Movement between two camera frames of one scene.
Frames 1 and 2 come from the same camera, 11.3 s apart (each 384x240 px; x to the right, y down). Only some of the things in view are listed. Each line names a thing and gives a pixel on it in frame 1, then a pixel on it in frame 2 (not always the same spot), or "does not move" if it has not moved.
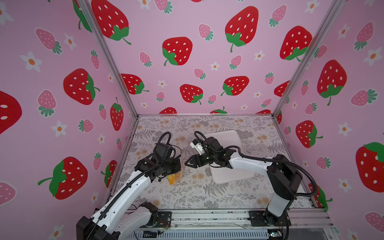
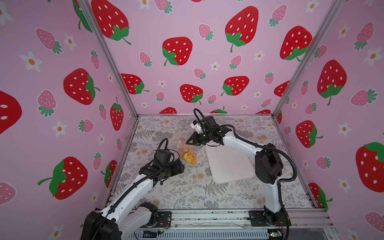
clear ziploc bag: x=174 y=178 → x=186 y=152
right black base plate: x=258 y=218 does not move
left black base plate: x=164 y=219 does not move
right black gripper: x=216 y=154 → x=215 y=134
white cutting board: x=222 y=173 does not move
